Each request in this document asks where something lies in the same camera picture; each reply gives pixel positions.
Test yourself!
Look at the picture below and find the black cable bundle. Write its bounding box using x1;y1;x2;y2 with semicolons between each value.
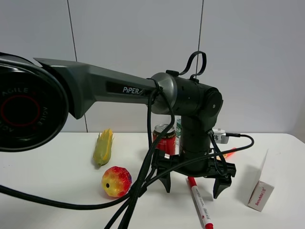
0;51;254;229

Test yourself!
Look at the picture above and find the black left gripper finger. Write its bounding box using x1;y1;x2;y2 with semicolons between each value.
159;174;171;193

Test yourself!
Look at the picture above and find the white cardboard box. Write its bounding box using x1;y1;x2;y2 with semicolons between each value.
247;149;276;212

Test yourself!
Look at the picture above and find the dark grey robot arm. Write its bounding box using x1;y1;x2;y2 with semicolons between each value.
0;53;236;198

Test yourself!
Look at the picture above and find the yellow toy spatula orange handle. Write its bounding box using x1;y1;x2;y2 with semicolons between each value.
216;147;236;160

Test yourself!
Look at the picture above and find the red yellow toy fruit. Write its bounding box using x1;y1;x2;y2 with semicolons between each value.
102;166;132;198

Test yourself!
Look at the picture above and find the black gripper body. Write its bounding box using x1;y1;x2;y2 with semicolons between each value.
152;127;237;185

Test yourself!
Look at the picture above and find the red soda can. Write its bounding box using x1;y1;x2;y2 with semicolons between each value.
152;124;176;156

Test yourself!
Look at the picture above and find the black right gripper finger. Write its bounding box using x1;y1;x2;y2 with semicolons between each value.
213;177;231;199

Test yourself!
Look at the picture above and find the clear plastic water bottle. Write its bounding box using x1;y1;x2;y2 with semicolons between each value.
176;116;182;146

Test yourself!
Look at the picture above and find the toy corn cob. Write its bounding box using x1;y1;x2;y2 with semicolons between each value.
93;129;113;167

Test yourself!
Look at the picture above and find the red white marker pen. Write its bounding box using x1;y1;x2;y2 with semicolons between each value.
187;177;214;229

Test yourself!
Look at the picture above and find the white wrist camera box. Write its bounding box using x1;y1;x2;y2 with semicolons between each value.
213;128;229;144

